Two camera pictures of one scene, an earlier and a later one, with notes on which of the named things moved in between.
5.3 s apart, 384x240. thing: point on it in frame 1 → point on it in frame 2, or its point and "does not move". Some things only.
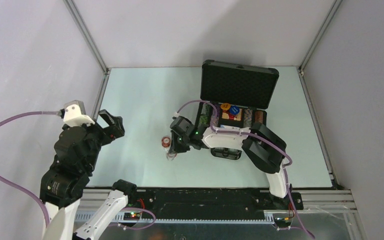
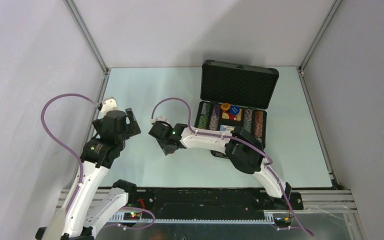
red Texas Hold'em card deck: (226, 114) does not move
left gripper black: (117, 128) → (132, 128)
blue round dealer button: (234, 110) does not move
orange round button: (225, 106) does not move
